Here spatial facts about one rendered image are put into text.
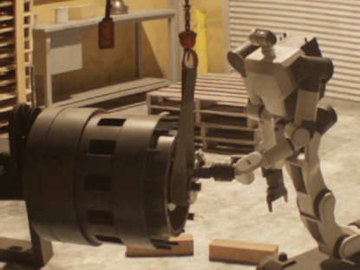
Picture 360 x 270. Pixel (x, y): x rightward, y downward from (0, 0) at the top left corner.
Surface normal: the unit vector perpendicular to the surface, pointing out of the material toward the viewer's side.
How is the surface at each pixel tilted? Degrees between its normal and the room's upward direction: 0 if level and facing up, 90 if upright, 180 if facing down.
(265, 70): 69
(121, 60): 90
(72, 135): 38
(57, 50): 90
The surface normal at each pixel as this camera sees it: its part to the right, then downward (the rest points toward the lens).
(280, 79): -0.14, 0.43
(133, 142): -0.17, -0.61
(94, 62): 0.76, 0.14
